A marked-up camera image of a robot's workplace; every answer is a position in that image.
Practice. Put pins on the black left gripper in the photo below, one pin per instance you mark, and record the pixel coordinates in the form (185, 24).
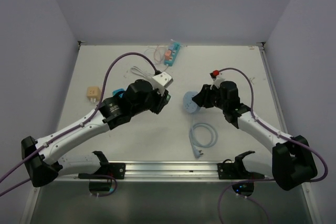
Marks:
(161, 101)

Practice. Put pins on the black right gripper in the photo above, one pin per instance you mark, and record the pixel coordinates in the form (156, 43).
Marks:
(202, 98)

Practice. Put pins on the light blue round socket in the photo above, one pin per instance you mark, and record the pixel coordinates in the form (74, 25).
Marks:
(188, 104)

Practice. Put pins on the blue square plug adapter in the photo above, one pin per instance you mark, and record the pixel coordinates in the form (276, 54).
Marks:
(118, 93)

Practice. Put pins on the beige cube socket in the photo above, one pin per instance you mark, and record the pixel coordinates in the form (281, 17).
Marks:
(93, 94)

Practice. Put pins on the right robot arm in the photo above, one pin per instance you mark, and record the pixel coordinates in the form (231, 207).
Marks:
(291, 162)

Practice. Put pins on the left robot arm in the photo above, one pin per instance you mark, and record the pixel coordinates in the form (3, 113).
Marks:
(44, 158)

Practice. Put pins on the orange plug on strip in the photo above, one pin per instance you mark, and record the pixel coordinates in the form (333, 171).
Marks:
(168, 55)

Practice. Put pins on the teal power strip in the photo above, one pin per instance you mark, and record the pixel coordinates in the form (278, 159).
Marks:
(175, 48)

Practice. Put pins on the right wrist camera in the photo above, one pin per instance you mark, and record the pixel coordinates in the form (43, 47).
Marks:
(217, 79)

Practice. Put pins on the aluminium rail frame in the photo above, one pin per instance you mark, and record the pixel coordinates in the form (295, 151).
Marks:
(164, 169)

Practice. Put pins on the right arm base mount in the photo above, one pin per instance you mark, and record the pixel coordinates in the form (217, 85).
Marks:
(234, 172)

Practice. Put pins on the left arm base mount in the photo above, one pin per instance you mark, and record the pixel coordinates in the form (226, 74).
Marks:
(115, 170)

